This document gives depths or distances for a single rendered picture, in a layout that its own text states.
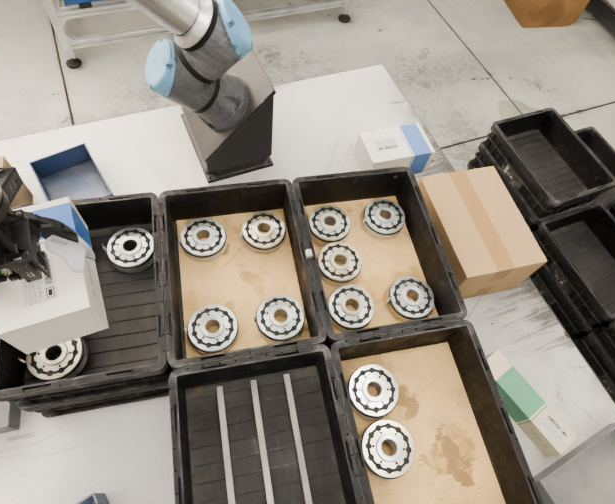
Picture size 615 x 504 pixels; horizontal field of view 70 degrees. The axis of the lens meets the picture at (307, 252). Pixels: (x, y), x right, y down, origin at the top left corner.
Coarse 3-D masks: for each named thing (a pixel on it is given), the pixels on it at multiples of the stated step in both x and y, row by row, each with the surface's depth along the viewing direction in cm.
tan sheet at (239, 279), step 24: (216, 216) 108; (240, 216) 108; (240, 240) 105; (288, 240) 106; (192, 264) 101; (216, 264) 101; (240, 264) 102; (264, 264) 102; (288, 264) 103; (192, 288) 98; (216, 288) 98; (240, 288) 99; (264, 288) 100; (288, 288) 100; (192, 312) 95; (240, 312) 96; (240, 336) 94
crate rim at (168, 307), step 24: (168, 192) 98; (192, 192) 98; (288, 192) 101; (168, 264) 89; (168, 288) 87; (312, 288) 90; (168, 312) 84; (168, 336) 82; (168, 360) 80; (192, 360) 80; (216, 360) 81
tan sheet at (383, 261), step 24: (360, 216) 112; (312, 240) 107; (360, 240) 108; (384, 240) 109; (408, 240) 109; (384, 264) 106; (408, 264) 106; (336, 288) 101; (384, 288) 102; (384, 312) 100; (432, 312) 101
